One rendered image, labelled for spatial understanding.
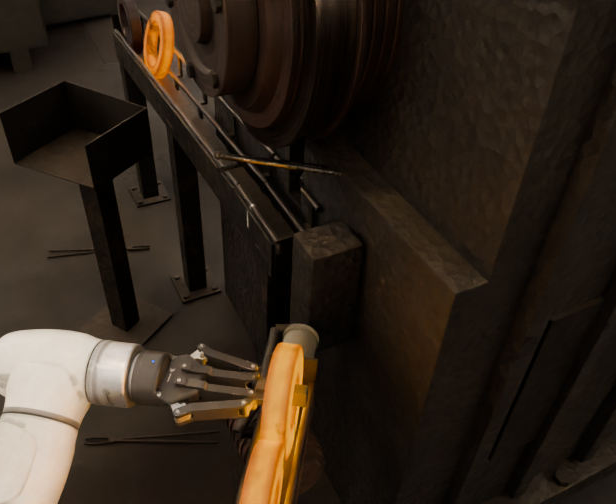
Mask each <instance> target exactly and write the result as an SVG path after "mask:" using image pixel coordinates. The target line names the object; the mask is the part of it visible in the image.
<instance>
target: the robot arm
mask: <svg viewBox="0 0 616 504"><path fill-rule="evenodd" d="M197 348H198V350H197V351H195V352H194V353H193V354H191V355H181V356H174V355H171V354H169V353H167V352H160V351H151V350H145V349H144V347H143V346H142V345H140V344H134V343H125V342H116V341H113V340H102V339H98V338H95V337H93V336H91V335H89V334H85V333H81V332H75V331H68V330H56V329H34V330H22V331H16V332H12V333H8V334H6V335H4V336H3V337H2V338H0V394H1V395H2V396H5V404H4V409H3V412H2V415H1V418H0V504H57V503H58V501H59V499H60V496H61V493H62V491H63V488H64V486H65V483H66V480H67V477H68V474H69V471H70V467H71V464H72V460H73V456H74V451H75V443H76V438H77V434H78V430H79V428H80V425H81V422H82V420H83V418H84V416H85V414H86V413H87V411H88V409H89V408H90V406H91V404H95V405H99V406H102V405H106V406H114V407H122V408H131V407H133V406H134V405H135V404H140V405H148V406H156V407H159V406H162V405H163V406H165V407H166V408H168V409H172V411H173V415H174V419H175V423H176V425H177V426H182V425H185V424H188V423H190V422H193V421H203V420H216V419H229V418H242V417H247V416H248V415H249V412H250V410H251V409H252V410H255V409H256V408H257V405H259V406H263V398H264V392H265V385H266V380H267V377H262V376H260V374H259V371H258V365H257V364H255V363H252V362H249V361H246V360H243V359H240V358H237V357H233V356H230V355H227V354H224V353H221V352H218V351H215V350H212V349H211V348H209V347H208V346H207V345H205V344H204V343H200V344H198V346H197ZM198 362H199V363H202V365H200V364H199V363H198ZM205 364H207V365H209V366H203V365H205ZM210 366H211V367H210ZM212 367H214V368H217V369H213V368H212ZM218 369H220V370H218ZM208 401H209V402H208ZM307 401H308V385H301V384H295V388H294V393H293V400H292V406H298V407H307ZM191 402H200V403H192V404H189V403H191ZM186 404H187V405H186Z"/></svg>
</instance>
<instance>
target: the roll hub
mask: <svg viewBox="0 0 616 504"><path fill-rule="evenodd" d="M221 3H222V9H221V13H218V14H216V13H215V12H214V11H213V10H212V7H211V2H210V0H173V7H172V8H170V9H171V14H172V18H173V23H174V27H175V31H176V35H177V38H178V42H179V45H180V48H181V51H182V54H183V57H184V60H185V62H186V63H188V62H191V63H192V64H193V66H194V70H195V76H194V78H193V79H194V81H195V83H196V84H197V86H198V87H199V89H200V90H201V91H202V92H203V93H204V94H206V95H207V96H209V97H219V96H224V95H230V94H235V93H241V92H243V91H245V90H246V89H247V87H248V86H249V84H250V83H251V81H252V78H253V75H254V72H255V68H256V63H257V56H258V44H259V22H258V7H257V0H221ZM210 71H215V72H216V73H217V74H218V79H219V86H218V88H216V89H214V88H212V86H211V85H210V81H209V72H210Z"/></svg>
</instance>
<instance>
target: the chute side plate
mask: <svg viewBox="0 0 616 504"><path fill-rule="evenodd" d="M113 38H114V44H115V49H116V55H117V58H118V53H119V55H120V56H121V58H122V60H123V65H124V68H125V69H126V71H127V72H128V73H129V75H130V76H131V78H132V79H133V80H134V82H135V83H136V85H137V86H138V87H139V89H140V90H141V92H142V93H143V94H144V96H145V97H146V99H147V100H148V101H149V103H150V104H151V106H152V107H153V108H154V110H155V111H156V113H157V114H158V115H159V117H160V118H161V120H162V121H163V122H164V124H165V125H166V121H165V118H166V119H167V120H168V122H169V123H170V125H171V127H172V130H173V136H174V138H175V139H176V141H177V142H178V143H179V145H180V146H181V148H182V149H183V150H184V152H185V153H186V155H187V156H188V157H189V159H190V160H191V162H192V163H193V164H194V166H195V167H196V169H197V170H198V171H199V173H200V174H201V176H202V177H203V178H204V180H205V181H206V183H207V184H208V185H209V187H210V188H211V190H212V191H213V192H214V194H215V195H216V197H217V198H218V199H219V201H220V202H221V204H222V205H223V206H224V208H225V209H226V211H227V212H228V213H229V215H230V216H231V218H232V219H233V220H234V222H235V223H236V225H237V226H238V228H239V229H240V231H241V233H242V234H243V236H244V237H245V239H246V240H247V242H248V243H249V245H250V247H251V248H252V250H253V251H254V253H255V244H256V245H257V246H258V248H259V249H260V251H261V252H262V254H263V255H264V257H265V258H266V260H267V261H268V275H269V276H270V278H271V279H272V278H274V244H273V242H272V241H271V239H270V238H269V237H268V235H267V234H266V233H265V231H264V229H263V228H262V226H261V225H260V223H259V222H258V220H257V219H256V218H255V216H254V215H253V213H252V212H251V210H250V209H249V207H248V206H247V204H246V203H245V202H244V200H243V199H242V198H241V196H240V195H239V193H238V191H237V190H236V189H235V187H234V186H233V185H232V184H231V182H230V181H229V180H228V178H227V177H226V176H225V174H224V173H223V172H221V173H219V172H218V170H217V167H219V166H218V165H217V164H216V163H215V161H214V160H213V159H212V157H211V156H210V155H209V154H208V152H207V151H206V150H205V148H204V147H203V146H202V145H201V143H200V142H199V141H198V140H197V138H196V137H195V136H194V134H193V133H192V132H191V130H190V129H189V128H188V126H187V125H186V124H185V123H184V121H183V120H182V119H181V117H180V116H179V115H178V114H177V112H176V111H175V110H174V108H173V107H172V106H171V105H170V103H169V102H168V101H167V99H166V98H165V97H164V96H163V94H162V93H161V92H160V90H159V89H158V88H157V86H156V85H155V84H154V83H153V81H152V80H151V79H150V78H149V76H148V75H147V74H146V72H145V71H144V70H143V68H142V67H141V66H140V65H139V63H138V62H137V61H136V59H135V58H134V57H133V56H132V54H131V53H130V52H129V50H128V49H127V48H126V46H125V45H124V44H123V43H122V41H121V40H120V39H119V37H118V36H117V35H116V34H115V32H113ZM118 59H119V58H118ZM247 211H248V227H247Z"/></svg>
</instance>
